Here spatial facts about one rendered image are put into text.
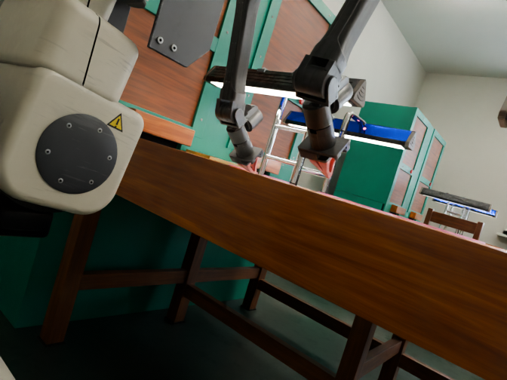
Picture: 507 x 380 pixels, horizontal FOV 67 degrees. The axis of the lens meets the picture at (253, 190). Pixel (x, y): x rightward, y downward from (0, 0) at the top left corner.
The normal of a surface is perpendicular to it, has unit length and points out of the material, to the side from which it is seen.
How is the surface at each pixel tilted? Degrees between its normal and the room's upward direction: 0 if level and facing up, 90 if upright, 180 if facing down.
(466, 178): 90
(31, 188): 90
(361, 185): 90
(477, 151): 90
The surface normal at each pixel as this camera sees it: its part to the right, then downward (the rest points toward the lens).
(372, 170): -0.60, -0.14
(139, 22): 0.75, 0.26
